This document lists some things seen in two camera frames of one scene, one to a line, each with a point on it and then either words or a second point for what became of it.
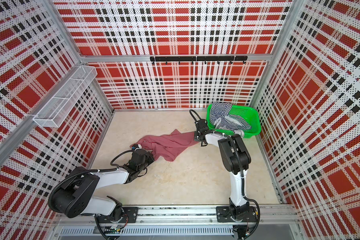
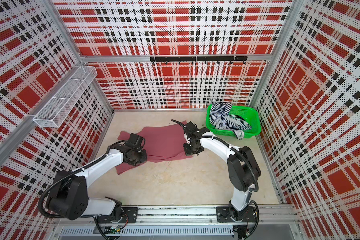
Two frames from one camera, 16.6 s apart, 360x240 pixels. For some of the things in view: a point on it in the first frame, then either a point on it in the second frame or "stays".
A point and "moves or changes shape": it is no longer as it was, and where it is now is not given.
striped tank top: [220, 117] stays
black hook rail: [198, 58] stays
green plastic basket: [248, 114] stays
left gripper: [150, 158] → [143, 159]
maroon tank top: [166, 147] moves or changes shape
